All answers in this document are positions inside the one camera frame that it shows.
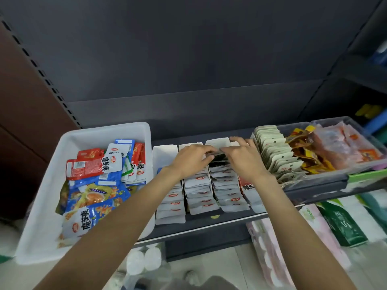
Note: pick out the person's left hand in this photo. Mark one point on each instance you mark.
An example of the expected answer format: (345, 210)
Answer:
(189, 161)

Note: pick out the green tissue pack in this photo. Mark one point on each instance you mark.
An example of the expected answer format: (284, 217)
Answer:
(340, 220)

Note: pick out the pink tissue pack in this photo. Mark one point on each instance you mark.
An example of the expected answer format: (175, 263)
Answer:
(281, 247)

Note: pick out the blue plastic item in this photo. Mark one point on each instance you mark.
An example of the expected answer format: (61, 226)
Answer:
(375, 122)

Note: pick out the short row of red-white packets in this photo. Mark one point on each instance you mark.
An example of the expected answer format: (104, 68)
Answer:
(252, 193)

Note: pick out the white paper rolls pack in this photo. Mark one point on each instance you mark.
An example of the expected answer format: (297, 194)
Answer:
(143, 259)

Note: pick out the pile of orange snack packets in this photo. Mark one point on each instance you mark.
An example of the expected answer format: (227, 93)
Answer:
(341, 144)

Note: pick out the black snack packet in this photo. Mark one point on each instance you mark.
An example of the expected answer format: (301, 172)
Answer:
(218, 156)

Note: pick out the person's right thumb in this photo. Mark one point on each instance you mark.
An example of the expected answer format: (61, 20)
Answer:
(230, 156)

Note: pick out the person's left forearm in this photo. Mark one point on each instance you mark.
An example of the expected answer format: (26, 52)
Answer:
(121, 226)

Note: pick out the perforated shelf upright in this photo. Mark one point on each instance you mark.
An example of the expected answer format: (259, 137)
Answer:
(39, 72)

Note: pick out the slanted row of white packets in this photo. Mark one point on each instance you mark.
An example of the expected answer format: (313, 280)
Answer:
(278, 154)

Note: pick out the person's right hand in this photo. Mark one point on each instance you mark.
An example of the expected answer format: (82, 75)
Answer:
(248, 163)

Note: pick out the dark grey shelf board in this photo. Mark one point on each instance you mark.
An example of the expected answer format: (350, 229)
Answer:
(199, 221)

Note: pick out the person's left fingers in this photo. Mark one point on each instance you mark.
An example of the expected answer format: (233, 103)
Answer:
(205, 150)

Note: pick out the pile of mixed snack packets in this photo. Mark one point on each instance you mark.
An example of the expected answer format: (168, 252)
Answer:
(99, 184)

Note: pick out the clear plastic bin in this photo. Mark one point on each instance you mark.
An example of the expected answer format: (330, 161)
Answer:
(332, 178)

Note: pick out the narrow row of white packets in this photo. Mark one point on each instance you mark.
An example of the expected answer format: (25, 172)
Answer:
(169, 208)

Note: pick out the white plastic bin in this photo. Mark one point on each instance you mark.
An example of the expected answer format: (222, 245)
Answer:
(45, 208)

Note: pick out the yellow packet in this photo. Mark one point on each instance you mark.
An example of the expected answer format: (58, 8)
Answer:
(367, 111)

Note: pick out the pile of yellow-brown snack packets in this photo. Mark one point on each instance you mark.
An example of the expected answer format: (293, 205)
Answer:
(307, 154)

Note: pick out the person's right forearm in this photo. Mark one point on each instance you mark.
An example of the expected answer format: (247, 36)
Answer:
(296, 232)

